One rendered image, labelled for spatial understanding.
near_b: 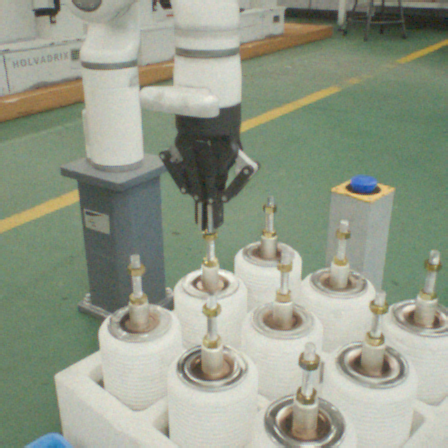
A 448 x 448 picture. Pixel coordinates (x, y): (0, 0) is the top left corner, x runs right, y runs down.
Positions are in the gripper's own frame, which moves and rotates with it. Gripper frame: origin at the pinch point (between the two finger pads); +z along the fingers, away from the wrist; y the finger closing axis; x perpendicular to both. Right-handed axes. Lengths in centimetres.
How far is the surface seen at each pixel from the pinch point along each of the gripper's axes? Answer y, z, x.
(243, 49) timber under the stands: 141, 29, -288
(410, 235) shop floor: -11, 35, -81
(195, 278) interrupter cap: 2.4, 9.8, -0.3
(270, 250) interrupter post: -3.8, 8.8, -10.6
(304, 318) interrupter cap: -13.8, 9.7, 1.7
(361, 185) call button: -11.8, 2.4, -25.0
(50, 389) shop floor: 27.6, 35.1, 4.4
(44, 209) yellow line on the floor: 81, 35, -50
